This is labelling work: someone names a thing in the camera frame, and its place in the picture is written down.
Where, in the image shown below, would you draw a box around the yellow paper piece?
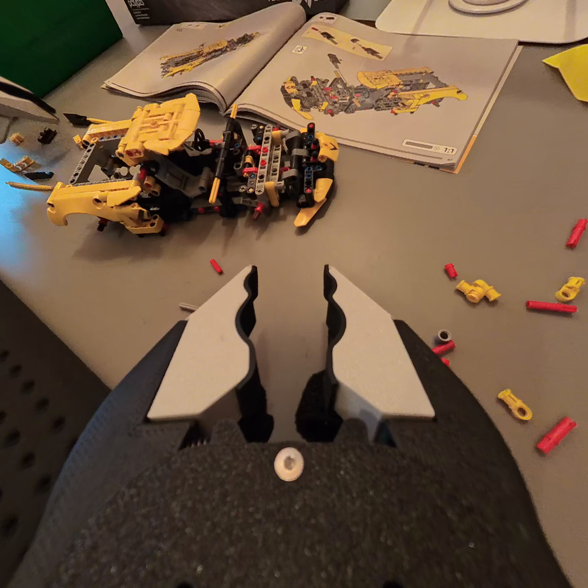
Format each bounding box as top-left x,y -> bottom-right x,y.
542,43 -> 588,103

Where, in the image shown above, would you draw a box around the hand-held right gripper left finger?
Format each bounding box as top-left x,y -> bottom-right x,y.
147,265 -> 258,423

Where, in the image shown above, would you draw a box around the black dimpled chair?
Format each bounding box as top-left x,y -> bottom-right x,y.
0,278 -> 113,588

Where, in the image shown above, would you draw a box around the yellow toy brick car model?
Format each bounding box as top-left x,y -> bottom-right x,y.
46,93 -> 341,237

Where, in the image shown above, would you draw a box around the green storage bin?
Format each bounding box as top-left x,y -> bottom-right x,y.
0,0 -> 124,99

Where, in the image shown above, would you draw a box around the scattered small toy brick pieces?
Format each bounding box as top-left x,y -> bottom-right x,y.
432,218 -> 588,455

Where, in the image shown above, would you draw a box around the open instruction booklet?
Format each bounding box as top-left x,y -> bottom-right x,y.
102,13 -> 523,174

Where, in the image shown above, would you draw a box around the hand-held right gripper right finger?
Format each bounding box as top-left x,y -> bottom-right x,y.
323,264 -> 435,430

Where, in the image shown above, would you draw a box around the toy car set box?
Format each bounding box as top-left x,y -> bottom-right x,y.
106,0 -> 350,27

